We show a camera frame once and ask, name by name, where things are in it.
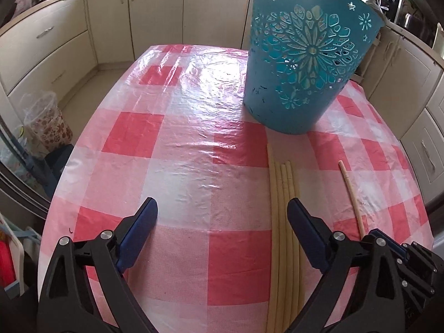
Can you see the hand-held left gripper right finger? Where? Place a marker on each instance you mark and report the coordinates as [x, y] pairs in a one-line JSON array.
[[308, 239]]

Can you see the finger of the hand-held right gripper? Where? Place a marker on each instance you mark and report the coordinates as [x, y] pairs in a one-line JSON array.
[[370, 235]]

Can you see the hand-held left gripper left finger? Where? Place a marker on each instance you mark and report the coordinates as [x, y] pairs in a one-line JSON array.
[[137, 236]]

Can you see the pale wooden chopstick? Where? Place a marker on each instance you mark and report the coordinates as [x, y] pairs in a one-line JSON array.
[[350, 194], [285, 187]]

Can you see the bundle of wooden sticks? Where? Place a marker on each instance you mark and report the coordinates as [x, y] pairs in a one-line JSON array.
[[291, 187]]

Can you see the blue perforated plastic basket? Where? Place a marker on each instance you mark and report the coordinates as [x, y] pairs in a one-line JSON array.
[[277, 104]]

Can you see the red checked plastic tablecloth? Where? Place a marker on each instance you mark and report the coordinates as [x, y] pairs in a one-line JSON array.
[[156, 180]]

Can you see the blue dustpan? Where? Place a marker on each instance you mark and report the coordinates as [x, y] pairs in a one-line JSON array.
[[60, 163]]

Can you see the red white plush slippers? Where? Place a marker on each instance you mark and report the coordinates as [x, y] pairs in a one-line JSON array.
[[7, 263]]

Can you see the floral trash bin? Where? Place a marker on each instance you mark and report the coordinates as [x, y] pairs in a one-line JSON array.
[[52, 128]]

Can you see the white base cabinet run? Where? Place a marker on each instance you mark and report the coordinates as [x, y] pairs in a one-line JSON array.
[[416, 76]]

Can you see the white drawer base cabinet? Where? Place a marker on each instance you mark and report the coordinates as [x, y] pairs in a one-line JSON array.
[[45, 59]]

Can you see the white electric kettle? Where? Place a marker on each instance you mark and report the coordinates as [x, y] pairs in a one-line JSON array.
[[440, 38]]

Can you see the steel cooking pot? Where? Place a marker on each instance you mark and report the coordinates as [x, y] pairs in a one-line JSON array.
[[414, 24]]

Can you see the white door base cabinet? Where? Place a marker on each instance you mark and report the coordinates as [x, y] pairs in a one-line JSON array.
[[156, 14]]

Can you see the black appliance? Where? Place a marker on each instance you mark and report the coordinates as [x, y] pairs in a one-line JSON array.
[[392, 3]]

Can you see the beige kitchen countertop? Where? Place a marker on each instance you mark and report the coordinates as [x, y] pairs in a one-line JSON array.
[[20, 20]]

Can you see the silver sliding door frame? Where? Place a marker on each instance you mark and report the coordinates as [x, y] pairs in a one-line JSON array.
[[20, 180]]

